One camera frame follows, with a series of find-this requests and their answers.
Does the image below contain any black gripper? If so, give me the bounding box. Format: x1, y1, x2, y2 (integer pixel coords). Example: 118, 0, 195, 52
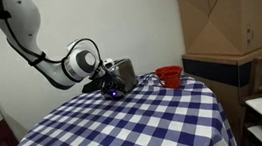
78, 63, 128, 101

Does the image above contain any stainless steel toaster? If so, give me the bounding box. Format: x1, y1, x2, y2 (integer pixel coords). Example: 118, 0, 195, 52
97, 56, 141, 103

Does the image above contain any blue white checkered tablecloth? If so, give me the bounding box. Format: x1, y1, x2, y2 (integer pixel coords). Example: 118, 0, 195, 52
0, 63, 239, 146

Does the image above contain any red bowl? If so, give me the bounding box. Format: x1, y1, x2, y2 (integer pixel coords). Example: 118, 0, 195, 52
154, 64, 185, 80

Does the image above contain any cardboard box with dark band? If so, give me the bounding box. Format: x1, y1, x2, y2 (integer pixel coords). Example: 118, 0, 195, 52
180, 44, 262, 146

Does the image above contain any large tall cardboard box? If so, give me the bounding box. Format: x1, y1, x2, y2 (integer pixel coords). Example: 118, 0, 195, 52
175, 0, 262, 63

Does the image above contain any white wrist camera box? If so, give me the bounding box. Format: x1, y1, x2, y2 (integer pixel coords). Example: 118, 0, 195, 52
101, 57, 116, 70

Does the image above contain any black toaster power cable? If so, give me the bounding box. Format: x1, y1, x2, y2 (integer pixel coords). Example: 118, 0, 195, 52
135, 71, 160, 87

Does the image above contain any red cup with handle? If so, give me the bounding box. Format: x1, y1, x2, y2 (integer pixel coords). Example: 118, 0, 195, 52
157, 69, 184, 92

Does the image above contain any black cable along robot arm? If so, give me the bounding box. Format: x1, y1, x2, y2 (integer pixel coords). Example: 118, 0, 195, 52
0, 0, 106, 87

